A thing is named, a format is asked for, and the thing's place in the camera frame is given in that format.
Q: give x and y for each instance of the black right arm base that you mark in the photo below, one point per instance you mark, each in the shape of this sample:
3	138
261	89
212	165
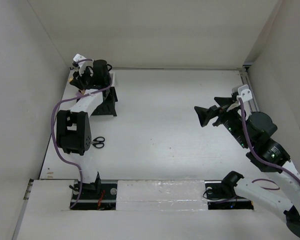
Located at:
220	194

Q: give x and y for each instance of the white mesh organizer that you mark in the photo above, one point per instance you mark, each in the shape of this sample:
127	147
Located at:
113	78

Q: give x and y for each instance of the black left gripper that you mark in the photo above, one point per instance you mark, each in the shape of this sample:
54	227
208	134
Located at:
78	80

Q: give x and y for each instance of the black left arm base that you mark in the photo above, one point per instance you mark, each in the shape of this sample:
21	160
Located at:
100	195

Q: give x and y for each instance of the purple highlighter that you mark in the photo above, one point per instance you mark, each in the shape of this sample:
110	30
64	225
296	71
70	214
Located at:
79	94

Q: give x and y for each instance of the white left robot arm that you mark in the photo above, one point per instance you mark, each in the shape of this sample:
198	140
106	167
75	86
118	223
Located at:
70	120

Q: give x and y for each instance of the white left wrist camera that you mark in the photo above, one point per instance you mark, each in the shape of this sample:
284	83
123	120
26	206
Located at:
80	63

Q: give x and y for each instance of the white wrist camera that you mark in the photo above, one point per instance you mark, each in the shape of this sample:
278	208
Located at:
242	92
80	63

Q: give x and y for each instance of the black mesh organizer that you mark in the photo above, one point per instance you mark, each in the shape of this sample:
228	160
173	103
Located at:
99	104

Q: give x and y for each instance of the black scissors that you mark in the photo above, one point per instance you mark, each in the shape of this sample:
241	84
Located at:
98	142

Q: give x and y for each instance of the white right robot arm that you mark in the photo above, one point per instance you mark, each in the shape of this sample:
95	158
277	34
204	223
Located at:
254	132

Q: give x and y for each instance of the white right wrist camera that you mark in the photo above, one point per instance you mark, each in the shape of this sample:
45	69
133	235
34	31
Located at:
242	92

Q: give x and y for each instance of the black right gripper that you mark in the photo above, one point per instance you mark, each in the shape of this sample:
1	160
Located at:
204	114

